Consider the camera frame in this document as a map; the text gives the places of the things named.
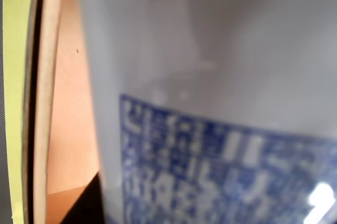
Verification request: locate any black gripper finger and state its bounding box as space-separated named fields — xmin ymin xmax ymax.
xmin=62 ymin=170 xmax=106 ymax=224

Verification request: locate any white blue printed package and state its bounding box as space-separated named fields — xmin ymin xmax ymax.
xmin=72 ymin=0 xmax=337 ymax=224

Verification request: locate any yellow paper sheet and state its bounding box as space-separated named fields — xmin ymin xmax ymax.
xmin=1 ymin=0 xmax=36 ymax=221

